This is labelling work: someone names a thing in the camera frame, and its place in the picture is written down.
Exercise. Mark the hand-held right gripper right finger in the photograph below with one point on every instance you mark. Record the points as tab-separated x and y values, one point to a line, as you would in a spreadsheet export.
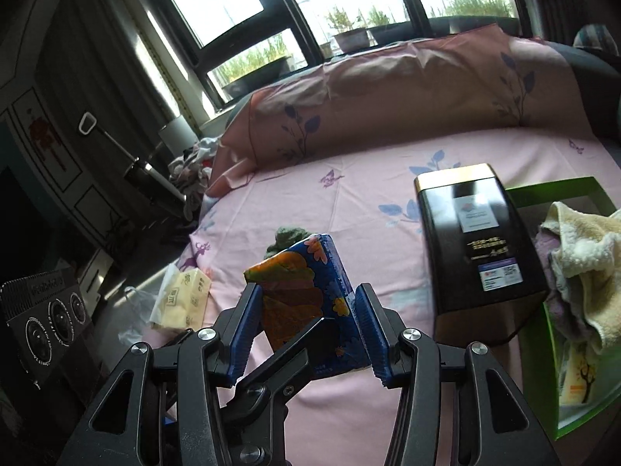
373	340

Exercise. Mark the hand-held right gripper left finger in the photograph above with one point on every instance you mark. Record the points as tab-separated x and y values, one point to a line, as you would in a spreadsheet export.
242	335

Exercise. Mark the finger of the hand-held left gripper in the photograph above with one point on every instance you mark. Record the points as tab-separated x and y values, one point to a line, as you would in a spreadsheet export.
271	374

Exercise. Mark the blue floral tissue pack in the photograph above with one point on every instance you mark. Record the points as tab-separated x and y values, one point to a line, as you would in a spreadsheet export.
301	291

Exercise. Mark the purple knitted cloth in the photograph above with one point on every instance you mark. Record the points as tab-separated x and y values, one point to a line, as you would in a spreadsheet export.
565	310

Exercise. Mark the small tree print tissue pack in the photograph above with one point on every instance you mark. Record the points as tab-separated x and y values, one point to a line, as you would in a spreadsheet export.
580	374

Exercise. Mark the yellow fleece towel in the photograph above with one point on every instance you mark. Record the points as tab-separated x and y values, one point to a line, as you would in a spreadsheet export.
592	262

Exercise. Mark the green cardboard box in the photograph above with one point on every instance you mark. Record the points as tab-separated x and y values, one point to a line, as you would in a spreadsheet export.
558	187

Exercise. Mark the large yellow tissue pack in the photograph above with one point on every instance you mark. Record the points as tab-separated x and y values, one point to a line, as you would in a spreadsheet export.
182	301

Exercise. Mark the green cloth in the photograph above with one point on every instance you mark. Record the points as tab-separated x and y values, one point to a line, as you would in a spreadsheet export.
288	238

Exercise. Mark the clear plastic bag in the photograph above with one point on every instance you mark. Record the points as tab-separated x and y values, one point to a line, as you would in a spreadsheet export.
133	301

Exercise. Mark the black tea box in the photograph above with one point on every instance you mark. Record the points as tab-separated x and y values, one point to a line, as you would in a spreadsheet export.
475	252

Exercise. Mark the pink floral bedsheet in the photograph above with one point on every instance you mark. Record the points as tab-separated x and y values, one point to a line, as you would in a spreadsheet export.
368	179

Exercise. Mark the pile of clothes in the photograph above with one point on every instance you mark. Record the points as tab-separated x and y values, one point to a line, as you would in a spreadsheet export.
191	170

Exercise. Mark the stick vacuum cleaner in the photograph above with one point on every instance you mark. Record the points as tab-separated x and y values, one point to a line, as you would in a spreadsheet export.
145	174

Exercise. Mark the black speaker print box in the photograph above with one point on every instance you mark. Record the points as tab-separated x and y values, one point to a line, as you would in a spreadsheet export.
43	320

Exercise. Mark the white cylinder container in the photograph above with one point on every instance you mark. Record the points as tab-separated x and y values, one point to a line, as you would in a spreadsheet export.
177	133

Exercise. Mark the grey cabinet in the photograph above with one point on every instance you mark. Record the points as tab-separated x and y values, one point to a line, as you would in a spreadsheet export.
58	179

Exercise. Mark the pink leaf print pillow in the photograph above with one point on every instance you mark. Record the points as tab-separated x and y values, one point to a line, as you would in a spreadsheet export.
388	97

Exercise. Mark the long plant pot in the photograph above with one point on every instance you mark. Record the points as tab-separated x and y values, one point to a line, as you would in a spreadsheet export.
470	24
257	77

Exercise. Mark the small plant pot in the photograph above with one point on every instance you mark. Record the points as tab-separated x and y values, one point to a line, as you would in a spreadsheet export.
350	39

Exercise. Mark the grey sofa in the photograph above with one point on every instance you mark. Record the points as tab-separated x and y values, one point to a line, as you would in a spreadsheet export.
596	97

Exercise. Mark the black framed window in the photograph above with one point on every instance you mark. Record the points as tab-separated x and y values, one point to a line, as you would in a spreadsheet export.
218	0

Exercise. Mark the patterned cushion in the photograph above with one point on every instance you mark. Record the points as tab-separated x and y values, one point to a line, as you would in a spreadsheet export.
599	39

